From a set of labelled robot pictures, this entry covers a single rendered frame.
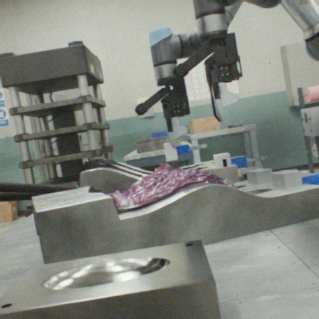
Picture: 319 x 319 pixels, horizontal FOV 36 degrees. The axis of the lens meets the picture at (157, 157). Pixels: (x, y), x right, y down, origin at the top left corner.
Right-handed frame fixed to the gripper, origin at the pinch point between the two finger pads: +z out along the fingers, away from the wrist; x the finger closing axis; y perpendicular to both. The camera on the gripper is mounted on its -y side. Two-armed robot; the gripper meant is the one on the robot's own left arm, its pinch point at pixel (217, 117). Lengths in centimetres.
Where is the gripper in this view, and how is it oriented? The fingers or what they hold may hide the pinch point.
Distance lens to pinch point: 122.6
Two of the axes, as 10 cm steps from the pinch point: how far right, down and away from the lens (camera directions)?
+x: 0.2, -0.6, 10.0
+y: 9.9, -1.6, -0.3
